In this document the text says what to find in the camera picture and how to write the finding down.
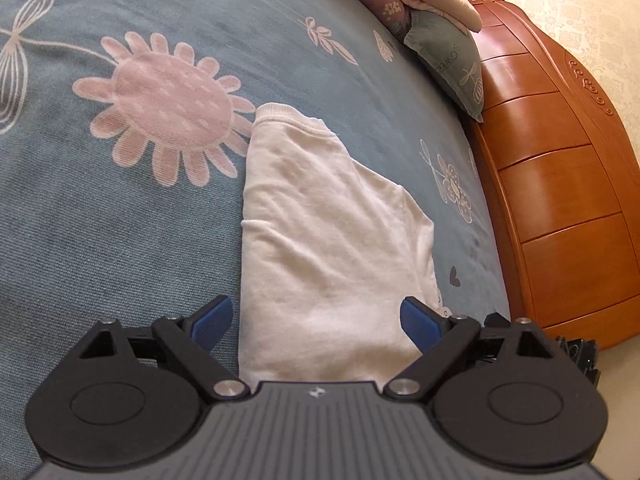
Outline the teal printed pillow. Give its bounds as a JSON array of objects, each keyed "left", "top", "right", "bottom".
[{"left": 402, "top": 9, "right": 486, "bottom": 124}]

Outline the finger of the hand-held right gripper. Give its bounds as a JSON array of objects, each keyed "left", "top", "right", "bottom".
[{"left": 480, "top": 311, "right": 512, "bottom": 334}]

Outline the white printed long-sleeve shirt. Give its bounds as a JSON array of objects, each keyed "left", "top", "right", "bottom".
[{"left": 237, "top": 102, "right": 445, "bottom": 386}]

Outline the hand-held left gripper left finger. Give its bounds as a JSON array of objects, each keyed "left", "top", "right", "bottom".
[{"left": 75, "top": 296, "right": 251, "bottom": 401}]

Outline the wooden headboard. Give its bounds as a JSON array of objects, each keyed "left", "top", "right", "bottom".
[{"left": 462, "top": 0, "right": 640, "bottom": 354}]

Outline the blue floral bed sheet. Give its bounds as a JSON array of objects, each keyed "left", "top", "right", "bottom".
[{"left": 0, "top": 0, "right": 514, "bottom": 480}]

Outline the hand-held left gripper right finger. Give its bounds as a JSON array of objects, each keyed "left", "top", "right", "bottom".
[{"left": 384, "top": 296, "right": 557, "bottom": 402}]

